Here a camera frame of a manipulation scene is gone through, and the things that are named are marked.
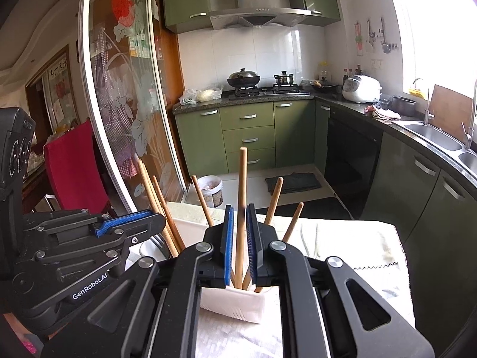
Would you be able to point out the wooden cutting board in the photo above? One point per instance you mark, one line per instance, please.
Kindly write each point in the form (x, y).
(452, 112)

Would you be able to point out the dark curved counter cabinets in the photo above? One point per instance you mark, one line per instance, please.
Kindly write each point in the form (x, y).
(417, 212)

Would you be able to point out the small chrome faucet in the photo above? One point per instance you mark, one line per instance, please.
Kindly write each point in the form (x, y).
(426, 112)

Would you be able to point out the wall calendar poster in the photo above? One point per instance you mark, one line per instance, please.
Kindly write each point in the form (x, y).
(59, 93)

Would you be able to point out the slender wooden chopstick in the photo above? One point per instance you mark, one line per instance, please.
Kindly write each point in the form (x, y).
(242, 179)

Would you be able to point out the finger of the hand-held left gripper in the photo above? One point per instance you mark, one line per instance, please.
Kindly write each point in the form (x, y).
(85, 257)
(126, 223)

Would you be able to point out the green base cabinets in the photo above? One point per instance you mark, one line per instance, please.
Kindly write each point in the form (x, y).
(253, 126)

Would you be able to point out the white plastic utensil holder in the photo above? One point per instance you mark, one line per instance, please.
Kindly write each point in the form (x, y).
(231, 305)

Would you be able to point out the black wok with lid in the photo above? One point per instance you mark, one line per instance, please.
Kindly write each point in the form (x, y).
(243, 78)

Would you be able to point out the steel range hood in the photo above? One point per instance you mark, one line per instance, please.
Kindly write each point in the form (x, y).
(257, 7)

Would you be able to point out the steel cooking pot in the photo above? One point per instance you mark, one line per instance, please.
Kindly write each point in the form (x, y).
(284, 79)

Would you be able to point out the pink checked dish cloth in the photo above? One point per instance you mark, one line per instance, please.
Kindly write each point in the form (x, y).
(382, 113)

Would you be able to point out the red covered chair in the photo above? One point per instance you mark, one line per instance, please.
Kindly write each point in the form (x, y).
(74, 164)

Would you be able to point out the white plastic bucket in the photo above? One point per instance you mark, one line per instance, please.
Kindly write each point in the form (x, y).
(210, 192)

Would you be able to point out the dark pot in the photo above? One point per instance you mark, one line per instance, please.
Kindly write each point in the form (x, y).
(404, 106)

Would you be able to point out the bunch of wooden chopsticks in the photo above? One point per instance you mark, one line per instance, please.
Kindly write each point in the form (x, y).
(274, 201)

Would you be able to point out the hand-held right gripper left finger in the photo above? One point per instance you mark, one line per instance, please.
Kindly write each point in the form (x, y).
(229, 246)

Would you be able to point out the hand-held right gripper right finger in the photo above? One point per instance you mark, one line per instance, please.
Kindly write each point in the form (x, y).
(250, 246)

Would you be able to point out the dark floor mat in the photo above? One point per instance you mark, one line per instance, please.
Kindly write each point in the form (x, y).
(294, 183)

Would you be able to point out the tall chrome faucet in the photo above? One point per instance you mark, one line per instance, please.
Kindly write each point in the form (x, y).
(470, 126)

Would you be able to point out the black gas stove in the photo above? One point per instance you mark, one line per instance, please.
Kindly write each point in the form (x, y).
(268, 91)

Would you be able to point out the yellow sponge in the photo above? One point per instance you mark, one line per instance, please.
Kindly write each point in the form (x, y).
(416, 91)

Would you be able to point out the etched glass sliding door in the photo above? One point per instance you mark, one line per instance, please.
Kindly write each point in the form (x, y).
(123, 100)

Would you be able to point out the white rice cooker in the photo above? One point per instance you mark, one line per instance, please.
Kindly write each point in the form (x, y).
(361, 89)

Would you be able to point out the sauce bottles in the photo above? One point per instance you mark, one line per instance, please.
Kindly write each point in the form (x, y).
(354, 72)

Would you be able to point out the white and green tablecloth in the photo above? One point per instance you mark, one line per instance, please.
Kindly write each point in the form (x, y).
(335, 242)

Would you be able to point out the black built-in appliance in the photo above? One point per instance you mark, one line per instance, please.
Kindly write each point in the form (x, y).
(352, 160)

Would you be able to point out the plastic bags with food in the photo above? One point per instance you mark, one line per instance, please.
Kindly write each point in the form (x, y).
(203, 95)

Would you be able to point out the stainless steel sink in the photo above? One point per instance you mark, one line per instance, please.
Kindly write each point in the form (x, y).
(436, 138)

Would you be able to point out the black frying pan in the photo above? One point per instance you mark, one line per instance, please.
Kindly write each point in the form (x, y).
(324, 85)

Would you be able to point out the hanging kitchen utensils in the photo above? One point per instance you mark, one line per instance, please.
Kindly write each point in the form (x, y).
(372, 37)

